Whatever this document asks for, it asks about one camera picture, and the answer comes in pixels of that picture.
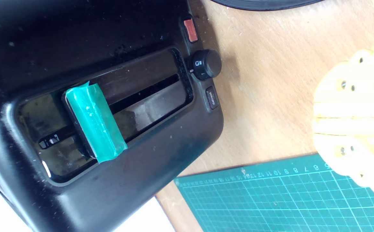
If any toaster lever with green tape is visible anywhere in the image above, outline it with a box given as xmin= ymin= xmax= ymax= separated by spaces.
xmin=61 ymin=81 xmax=128 ymax=163

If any black toaster defrost button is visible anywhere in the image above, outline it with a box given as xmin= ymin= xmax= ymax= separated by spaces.
xmin=205 ymin=86 xmax=219 ymax=111

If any black toaster dial knob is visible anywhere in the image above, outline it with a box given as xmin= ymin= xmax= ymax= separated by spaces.
xmin=189 ymin=49 xmax=222 ymax=81

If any red toaster button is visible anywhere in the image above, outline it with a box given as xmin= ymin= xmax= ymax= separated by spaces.
xmin=183 ymin=18 xmax=199 ymax=44

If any black two-slot toaster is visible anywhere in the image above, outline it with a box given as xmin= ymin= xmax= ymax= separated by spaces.
xmin=0 ymin=0 xmax=225 ymax=232

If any green cutting mat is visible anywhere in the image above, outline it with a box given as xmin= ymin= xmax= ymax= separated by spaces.
xmin=173 ymin=153 xmax=374 ymax=232

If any black plate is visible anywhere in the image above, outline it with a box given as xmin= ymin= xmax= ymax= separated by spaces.
xmin=210 ymin=0 xmax=323 ymax=11

